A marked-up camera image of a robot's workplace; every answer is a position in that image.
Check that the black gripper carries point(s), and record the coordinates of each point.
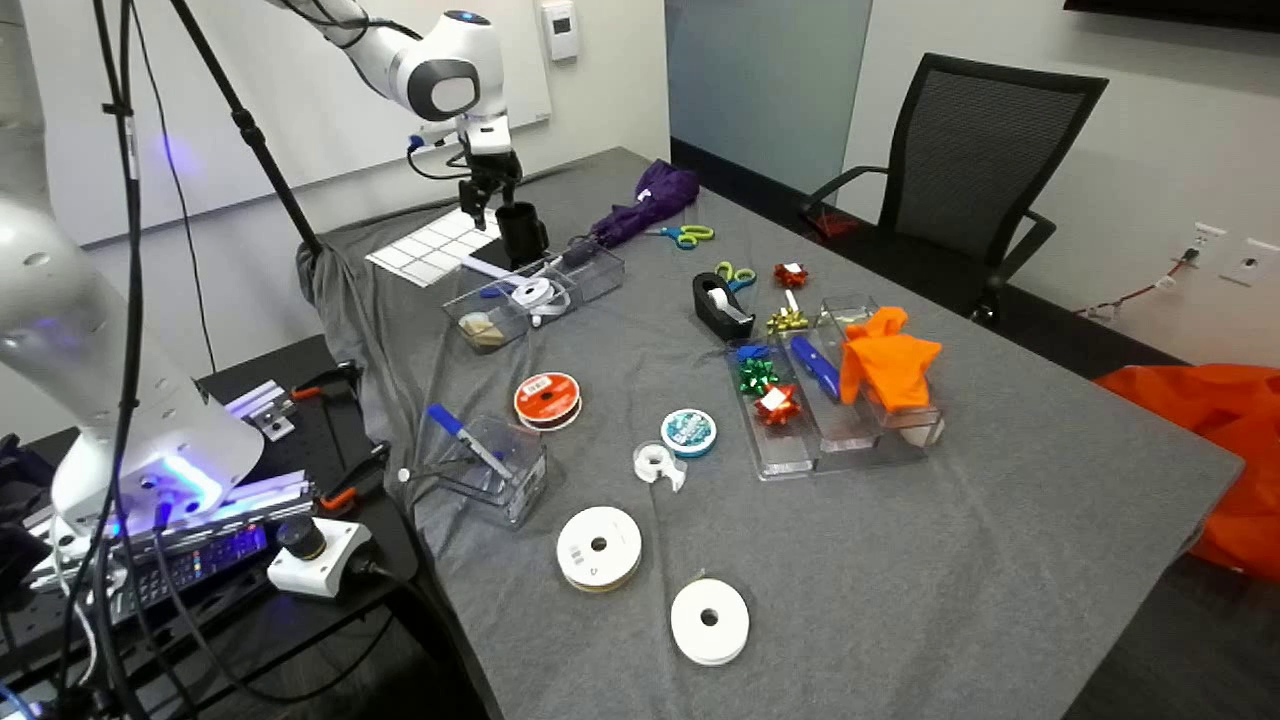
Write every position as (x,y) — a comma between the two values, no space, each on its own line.
(494,170)

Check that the black cup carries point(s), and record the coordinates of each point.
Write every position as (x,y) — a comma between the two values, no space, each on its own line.
(526,234)

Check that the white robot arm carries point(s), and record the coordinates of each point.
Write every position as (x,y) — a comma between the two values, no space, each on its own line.
(148,437)

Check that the small digital scale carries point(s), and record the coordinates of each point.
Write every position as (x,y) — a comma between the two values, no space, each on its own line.
(505,253)

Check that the white grid paper sheet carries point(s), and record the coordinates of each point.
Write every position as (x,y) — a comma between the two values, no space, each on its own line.
(441,246)

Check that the clear tray with white ribbon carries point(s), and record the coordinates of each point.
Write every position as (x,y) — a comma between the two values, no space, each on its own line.
(505,304)

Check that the purple folded umbrella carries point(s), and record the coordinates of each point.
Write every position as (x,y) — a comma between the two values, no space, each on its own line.
(660,192)

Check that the orange ribbon spool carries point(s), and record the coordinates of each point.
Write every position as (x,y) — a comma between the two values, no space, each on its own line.
(546,401)

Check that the black tape dispenser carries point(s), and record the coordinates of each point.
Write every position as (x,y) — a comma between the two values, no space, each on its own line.
(719,311)

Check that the green yellow bow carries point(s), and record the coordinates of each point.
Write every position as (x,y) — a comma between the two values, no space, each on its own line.
(735,274)

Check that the black tripod pole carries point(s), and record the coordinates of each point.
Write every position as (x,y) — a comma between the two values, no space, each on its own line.
(247,125)

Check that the clear box with blue pen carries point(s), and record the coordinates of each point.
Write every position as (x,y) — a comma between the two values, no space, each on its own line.
(484,460)

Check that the teal ribbon spool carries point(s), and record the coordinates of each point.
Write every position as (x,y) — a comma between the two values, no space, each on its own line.
(689,433)

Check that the small red bow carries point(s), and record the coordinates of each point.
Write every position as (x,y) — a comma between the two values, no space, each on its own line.
(788,274)

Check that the small white tape roll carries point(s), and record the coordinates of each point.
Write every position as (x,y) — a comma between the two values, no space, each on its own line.
(654,460)

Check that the gold gift bow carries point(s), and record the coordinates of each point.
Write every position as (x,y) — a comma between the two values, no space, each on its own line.
(784,320)

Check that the green blue gift bow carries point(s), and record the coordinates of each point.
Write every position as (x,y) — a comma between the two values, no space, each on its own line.
(754,369)

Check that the grey table cloth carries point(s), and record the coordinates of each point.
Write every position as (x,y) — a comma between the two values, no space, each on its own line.
(972,580)

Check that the clear tray with bows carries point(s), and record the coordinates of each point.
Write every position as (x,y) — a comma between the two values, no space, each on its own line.
(781,453)

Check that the red gift bow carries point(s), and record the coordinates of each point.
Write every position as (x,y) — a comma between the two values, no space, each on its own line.
(778,405)

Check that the clear tray with blue item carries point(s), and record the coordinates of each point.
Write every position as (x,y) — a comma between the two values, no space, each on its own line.
(836,425)

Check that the white ribbon spool near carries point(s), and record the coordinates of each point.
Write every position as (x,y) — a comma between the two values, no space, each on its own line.
(598,548)

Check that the white ribbon spool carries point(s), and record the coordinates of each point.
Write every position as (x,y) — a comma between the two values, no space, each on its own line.
(598,548)
(711,620)

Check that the white emergency stop button box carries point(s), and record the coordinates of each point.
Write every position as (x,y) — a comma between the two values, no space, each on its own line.
(312,552)

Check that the orange tissue paper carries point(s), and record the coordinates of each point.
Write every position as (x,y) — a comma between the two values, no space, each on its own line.
(889,361)

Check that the white ribbon spool front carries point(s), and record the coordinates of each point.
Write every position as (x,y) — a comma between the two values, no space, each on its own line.
(711,620)

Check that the black office chair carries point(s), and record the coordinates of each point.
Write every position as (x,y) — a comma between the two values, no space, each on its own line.
(971,155)

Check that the orange fabric on floor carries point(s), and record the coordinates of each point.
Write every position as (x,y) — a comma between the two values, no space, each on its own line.
(1238,409)

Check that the white wall thermostat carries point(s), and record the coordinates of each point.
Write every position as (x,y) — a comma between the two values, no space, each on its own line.
(562,30)

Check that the green scissors handles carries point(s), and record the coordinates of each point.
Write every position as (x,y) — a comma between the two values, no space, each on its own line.
(689,239)

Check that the wall power outlet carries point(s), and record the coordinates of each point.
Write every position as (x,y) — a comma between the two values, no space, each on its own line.
(1201,246)

